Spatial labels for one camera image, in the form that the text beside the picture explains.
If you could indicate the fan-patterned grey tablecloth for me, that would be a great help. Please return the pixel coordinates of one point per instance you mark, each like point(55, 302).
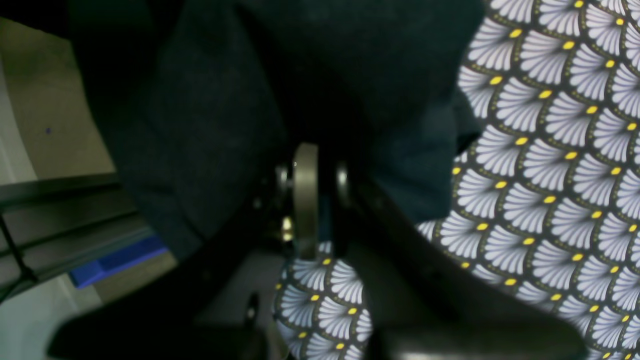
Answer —
point(546, 202)

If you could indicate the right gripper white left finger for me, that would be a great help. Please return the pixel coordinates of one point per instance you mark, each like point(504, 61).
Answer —
point(216, 305)

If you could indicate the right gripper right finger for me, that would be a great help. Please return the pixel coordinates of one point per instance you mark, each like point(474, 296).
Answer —
point(422, 306)

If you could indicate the black T-shirt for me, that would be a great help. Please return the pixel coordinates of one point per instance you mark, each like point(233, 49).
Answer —
point(196, 100)

